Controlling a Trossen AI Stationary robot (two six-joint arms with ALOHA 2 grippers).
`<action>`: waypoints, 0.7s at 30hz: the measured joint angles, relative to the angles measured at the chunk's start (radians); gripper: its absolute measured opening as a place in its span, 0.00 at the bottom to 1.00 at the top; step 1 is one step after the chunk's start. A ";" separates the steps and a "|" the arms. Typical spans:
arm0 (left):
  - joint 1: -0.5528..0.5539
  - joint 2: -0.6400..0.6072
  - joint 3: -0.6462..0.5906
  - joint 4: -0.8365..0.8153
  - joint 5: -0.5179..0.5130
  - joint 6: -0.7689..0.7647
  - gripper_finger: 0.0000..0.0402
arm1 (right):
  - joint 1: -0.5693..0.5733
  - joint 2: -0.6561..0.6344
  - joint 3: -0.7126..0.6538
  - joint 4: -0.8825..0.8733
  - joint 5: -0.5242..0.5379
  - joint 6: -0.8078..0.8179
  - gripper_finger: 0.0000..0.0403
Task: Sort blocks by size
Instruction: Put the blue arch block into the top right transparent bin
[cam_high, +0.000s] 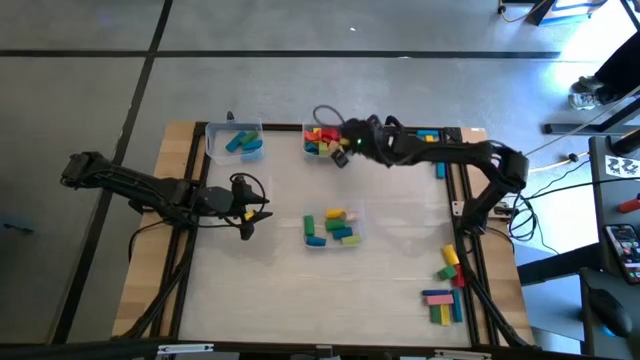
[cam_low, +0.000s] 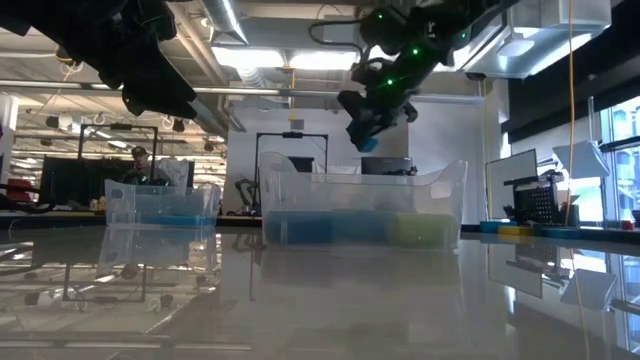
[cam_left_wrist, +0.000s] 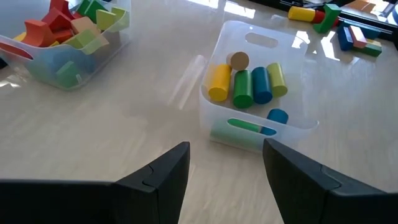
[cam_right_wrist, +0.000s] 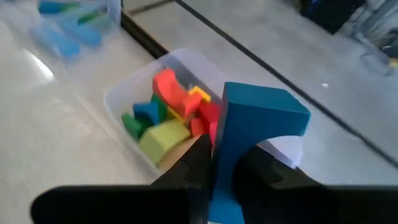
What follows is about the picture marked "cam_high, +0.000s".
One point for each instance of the clear plastic bin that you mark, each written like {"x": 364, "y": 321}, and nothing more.
{"x": 306, "y": 156}
{"x": 220, "y": 155}
{"x": 325, "y": 247}

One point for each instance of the red wooden arch block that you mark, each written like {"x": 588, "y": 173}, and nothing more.
{"x": 324, "y": 137}

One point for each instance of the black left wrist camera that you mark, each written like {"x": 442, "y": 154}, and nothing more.
{"x": 241, "y": 186}

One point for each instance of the grey floor stand bar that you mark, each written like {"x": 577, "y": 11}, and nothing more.
{"x": 565, "y": 128}

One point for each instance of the orange marker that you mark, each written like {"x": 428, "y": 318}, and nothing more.
{"x": 630, "y": 205}

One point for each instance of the green wooden plank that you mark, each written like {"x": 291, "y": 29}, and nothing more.
{"x": 435, "y": 314}
{"x": 248, "y": 137}

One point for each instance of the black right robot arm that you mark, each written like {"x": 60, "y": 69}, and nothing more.
{"x": 450, "y": 152}

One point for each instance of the pink wooden plank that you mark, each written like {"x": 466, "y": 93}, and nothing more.
{"x": 439, "y": 299}

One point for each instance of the dark blue wooden plank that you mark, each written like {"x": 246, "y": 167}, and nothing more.
{"x": 436, "y": 292}

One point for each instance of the smartphone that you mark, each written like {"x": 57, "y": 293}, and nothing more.
{"x": 622, "y": 252}

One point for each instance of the yellow wooden cylinder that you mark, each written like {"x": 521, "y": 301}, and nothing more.
{"x": 335, "y": 213}
{"x": 450, "y": 254}

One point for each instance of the teal wooden plank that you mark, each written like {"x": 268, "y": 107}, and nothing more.
{"x": 428, "y": 133}

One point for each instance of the person's leg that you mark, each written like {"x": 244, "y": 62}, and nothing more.
{"x": 620, "y": 65}

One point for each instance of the natural wooden block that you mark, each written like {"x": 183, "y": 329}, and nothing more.
{"x": 333, "y": 146}

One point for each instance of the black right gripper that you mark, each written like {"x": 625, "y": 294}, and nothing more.
{"x": 375, "y": 142}

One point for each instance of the black computer mouse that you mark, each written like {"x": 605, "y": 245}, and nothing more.
{"x": 610, "y": 312}

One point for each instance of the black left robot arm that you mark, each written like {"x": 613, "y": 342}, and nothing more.
{"x": 140, "y": 187}

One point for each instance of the black aluminium table frame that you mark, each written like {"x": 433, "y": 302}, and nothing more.
{"x": 282, "y": 127}

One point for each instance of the printed black-white marker sheet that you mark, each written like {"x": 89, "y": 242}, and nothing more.
{"x": 621, "y": 165}

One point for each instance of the orange-red wooden arch block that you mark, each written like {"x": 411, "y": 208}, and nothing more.
{"x": 312, "y": 135}

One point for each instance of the black desk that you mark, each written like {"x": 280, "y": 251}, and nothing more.
{"x": 600, "y": 200}

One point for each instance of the blue box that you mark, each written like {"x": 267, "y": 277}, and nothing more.
{"x": 570, "y": 12}

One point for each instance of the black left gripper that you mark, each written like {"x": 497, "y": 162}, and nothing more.
{"x": 220, "y": 202}

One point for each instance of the yellow wooden plank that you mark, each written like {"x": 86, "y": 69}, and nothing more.
{"x": 445, "y": 315}

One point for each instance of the silver metal bracket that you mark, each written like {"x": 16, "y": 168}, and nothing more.
{"x": 185, "y": 348}
{"x": 462, "y": 354}

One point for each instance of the person's shoe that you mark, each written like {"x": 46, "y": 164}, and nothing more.
{"x": 582, "y": 95}

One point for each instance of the long blue wooden cylinder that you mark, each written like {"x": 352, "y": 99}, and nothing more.
{"x": 235, "y": 141}

